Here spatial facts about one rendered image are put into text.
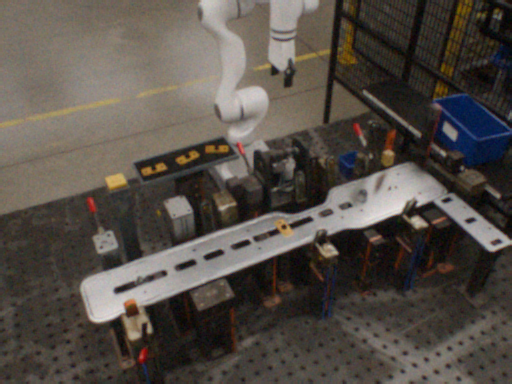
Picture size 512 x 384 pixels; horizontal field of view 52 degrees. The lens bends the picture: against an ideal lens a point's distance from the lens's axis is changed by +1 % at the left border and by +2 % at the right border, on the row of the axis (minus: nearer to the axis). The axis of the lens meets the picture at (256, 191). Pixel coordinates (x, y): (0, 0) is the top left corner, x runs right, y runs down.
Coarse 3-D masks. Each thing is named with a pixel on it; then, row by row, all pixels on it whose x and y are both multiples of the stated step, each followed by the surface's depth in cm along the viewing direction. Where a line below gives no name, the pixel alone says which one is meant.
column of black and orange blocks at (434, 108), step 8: (432, 104) 209; (432, 112) 208; (440, 112) 209; (424, 120) 214; (432, 120) 210; (424, 128) 216; (432, 128) 213; (424, 136) 217; (432, 136) 216; (424, 144) 219; (416, 152) 225; (424, 152) 221; (416, 160) 226; (424, 160) 224
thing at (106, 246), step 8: (112, 232) 176; (96, 240) 172; (104, 240) 172; (112, 240) 172; (96, 248) 170; (104, 248) 170; (112, 248) 170; (104, 256) 170; (112, 256) 172; (120, 256) 174; (104, 264) 172; (112, 264) 174; (120, 264) 176; (120, 288) 184; (128, 288) 187
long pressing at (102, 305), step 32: (352, 192) 199; (384, 192) 199; (416, 192) 199; (256, 224) 186; (320, 224) 186; (352, 224) 187; (160, 256) 175; (192, 256) 175; (224, 256) 175; (256, 256) 175; (96, 288) 165; (160, 288) 165; (96, 320) 157
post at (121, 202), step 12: (108, 192) 180; (120, 192) 180; (120, 204) 183; (132, 204) 186; (120, 216) 187; (132, 216) 190; (120, 228) 191; (132, 228) 193; (132, 240) 197; (132, 252) 201
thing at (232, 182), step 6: (228, 180) 190; (234, 180) 190; (240, 180) 190; (228, 186) 189; (234, 186) 188; (240, 186) 189; (234, 192) 190; (240, 192) 191; (234, 198) 192; (240, 198) 194; (240, 204) 196; (240, 210) 198; (240, 216) 200; (240, 222) 202; (240, 246) 211
